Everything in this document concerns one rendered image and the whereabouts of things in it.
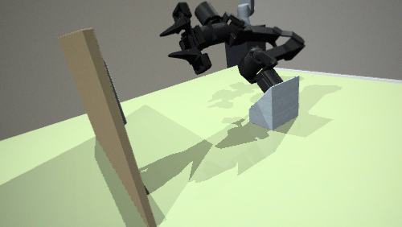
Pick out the tan wooden board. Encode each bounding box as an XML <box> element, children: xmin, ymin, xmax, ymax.
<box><xmin>57</xmin><ymin>28</ymin><xmax>157</xmax><ymax>227</ymax></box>

